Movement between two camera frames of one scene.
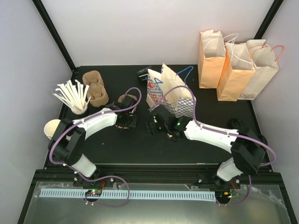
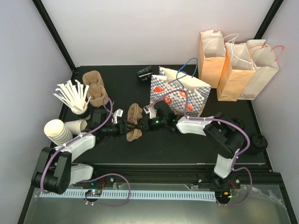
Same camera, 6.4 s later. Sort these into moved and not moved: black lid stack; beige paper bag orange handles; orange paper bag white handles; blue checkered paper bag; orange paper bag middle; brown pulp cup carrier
Moved: brown pulp cup carrier; blue checkered paper bag
Not moved: black lid stack; beige paper bag orange handles; orange paper bag white handles; orange paper bag middle
